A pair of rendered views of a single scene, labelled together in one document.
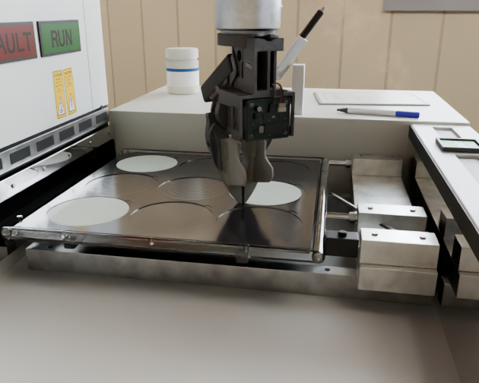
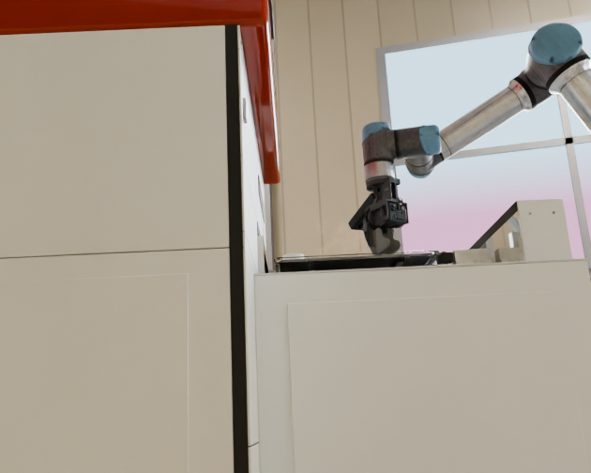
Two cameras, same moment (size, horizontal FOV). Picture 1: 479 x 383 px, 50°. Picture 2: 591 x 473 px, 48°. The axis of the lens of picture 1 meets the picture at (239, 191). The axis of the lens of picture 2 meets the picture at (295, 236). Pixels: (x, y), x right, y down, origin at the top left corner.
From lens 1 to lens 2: 1.15 m
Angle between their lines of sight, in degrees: 37
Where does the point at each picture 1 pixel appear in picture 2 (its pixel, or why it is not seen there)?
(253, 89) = (390, 197)
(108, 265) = not seen: hidden behind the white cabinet
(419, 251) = (480, 252)
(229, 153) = (376, 236)
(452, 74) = not seen: hidden behind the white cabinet
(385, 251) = (465, 254)
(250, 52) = (386, 183)
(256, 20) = (387, 172)
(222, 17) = (371, 172)
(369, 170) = not seen: hidden behind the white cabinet
